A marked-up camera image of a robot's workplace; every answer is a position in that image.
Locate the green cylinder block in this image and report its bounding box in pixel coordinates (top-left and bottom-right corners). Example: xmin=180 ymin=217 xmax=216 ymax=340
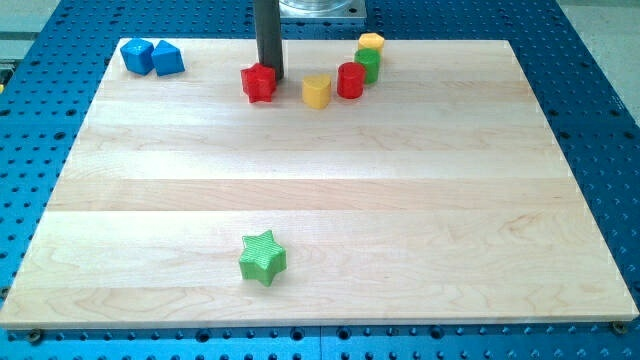
xmin=354 ymin=48 xmax=381 ymax=84

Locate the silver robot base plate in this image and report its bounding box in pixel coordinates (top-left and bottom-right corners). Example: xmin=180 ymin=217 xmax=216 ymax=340
xmin=279 ymin=0 xmax=367 ymax=21

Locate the blue triangular block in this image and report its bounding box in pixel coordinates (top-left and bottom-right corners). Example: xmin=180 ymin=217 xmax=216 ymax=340
xmin=151 ymin=40 xmax=185 ymax=76

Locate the red cylinder block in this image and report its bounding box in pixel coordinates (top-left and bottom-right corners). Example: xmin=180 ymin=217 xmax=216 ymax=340
xmin=337 ymin=62 xmax=366 ymax=99

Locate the blue perforated metal table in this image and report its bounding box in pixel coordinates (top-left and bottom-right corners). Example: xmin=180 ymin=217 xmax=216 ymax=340
xmin=1 ymin=1 xmax=639 ymax=359

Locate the light wooden board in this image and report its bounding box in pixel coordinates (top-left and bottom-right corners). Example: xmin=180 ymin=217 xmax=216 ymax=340
xmin=1 ymin=39 xmax=638 ymax=330

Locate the yellow hexagon block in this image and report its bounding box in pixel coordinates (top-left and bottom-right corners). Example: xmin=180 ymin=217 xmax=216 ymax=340
xmin=358 ymin=32 xmax=385 ymax=54

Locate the green star block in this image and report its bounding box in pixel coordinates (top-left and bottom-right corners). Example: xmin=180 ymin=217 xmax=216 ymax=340
xmin=238 ymin=230 xmax=287 ymax=287

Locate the red star block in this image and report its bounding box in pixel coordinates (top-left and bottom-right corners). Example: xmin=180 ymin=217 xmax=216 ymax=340
xmin=240 ymin=63 xmax=277 ymax=103

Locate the blue cube block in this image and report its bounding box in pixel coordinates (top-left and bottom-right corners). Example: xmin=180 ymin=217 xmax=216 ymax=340
xmin=120 ymin=38 xmax=154 ymax=75

